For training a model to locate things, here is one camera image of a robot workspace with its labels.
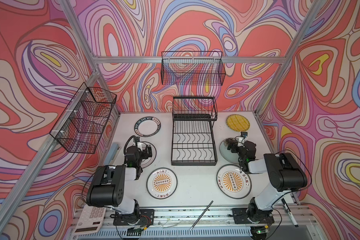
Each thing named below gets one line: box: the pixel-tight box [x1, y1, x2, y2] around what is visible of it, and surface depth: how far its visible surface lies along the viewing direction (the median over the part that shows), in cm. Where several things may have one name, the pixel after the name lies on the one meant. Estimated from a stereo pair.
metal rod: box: [189, 200, 214, 231], surface depth 76 cm
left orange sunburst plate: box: [146, 167, 178, 200], surface depth 86 cm
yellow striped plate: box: [226, 114, 250, 132], surface depth 114 cm
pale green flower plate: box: [219, 137, 240, 164], surface depth 95 cm
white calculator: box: [72, 204, 107, 235], surface depth 72 cm
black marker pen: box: [281, 198, 299, 228], surface depth 75 cm
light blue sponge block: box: [105, 142, 119, 165], surface depth 93 cm
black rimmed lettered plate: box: [134, 116, 161, 137], surface depth 113 cm
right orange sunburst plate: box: [216, 164, 252, 199], surface depth 86 cm
